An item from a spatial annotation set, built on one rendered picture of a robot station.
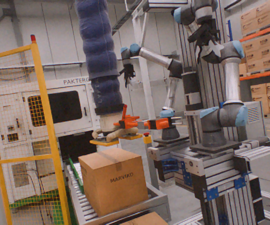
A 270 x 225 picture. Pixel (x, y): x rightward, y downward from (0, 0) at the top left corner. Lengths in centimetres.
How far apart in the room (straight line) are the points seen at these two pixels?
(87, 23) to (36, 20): 954
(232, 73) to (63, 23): 1019
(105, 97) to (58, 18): 985
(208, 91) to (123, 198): 102
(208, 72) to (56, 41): 968
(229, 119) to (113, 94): 78
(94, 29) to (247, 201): 166
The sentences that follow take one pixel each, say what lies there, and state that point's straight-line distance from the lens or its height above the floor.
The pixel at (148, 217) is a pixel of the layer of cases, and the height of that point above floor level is 54.
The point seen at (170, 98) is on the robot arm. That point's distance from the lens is 199.
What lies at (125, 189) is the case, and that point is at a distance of 187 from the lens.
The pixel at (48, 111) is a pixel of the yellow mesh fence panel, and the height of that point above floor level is 143.
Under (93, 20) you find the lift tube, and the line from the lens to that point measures 170.
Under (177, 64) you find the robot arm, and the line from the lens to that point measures 189.
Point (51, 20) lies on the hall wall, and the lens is 1127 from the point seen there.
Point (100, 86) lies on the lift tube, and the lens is 162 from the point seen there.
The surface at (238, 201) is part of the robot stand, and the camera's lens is 195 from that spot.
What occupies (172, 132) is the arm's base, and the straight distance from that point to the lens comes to 186.
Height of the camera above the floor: 139
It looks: 3 degrees down
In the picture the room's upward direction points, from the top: 10 degrees counter-clockwise
